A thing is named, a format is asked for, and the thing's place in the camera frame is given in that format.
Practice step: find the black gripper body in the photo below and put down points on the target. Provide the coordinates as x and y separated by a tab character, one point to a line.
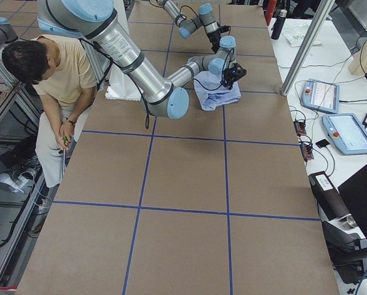
228	80
214	39

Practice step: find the light blue striped shirt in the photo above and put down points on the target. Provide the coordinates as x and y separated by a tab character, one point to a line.
211	93

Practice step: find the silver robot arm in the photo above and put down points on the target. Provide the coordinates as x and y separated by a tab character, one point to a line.
162	96
189	18

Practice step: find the black water bottle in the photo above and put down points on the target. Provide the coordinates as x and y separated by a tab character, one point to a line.
278	25

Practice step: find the white paper with green print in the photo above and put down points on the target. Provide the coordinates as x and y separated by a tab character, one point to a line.
295	34

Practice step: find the far teach pendant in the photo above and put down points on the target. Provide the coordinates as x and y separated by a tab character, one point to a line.
320	96

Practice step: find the teach pendant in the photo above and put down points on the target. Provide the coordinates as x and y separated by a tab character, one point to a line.
320	96
346	133

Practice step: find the small black device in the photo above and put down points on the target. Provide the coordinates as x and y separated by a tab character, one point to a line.
322	143

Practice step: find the near teach pendant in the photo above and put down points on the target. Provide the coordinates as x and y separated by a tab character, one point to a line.
346	133

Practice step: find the person in beige shirt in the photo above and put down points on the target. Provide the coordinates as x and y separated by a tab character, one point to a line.
60	72

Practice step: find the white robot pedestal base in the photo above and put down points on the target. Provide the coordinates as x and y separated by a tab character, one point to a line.
121	87

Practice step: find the aluminium frame post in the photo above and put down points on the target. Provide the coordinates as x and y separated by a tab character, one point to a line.
314	28

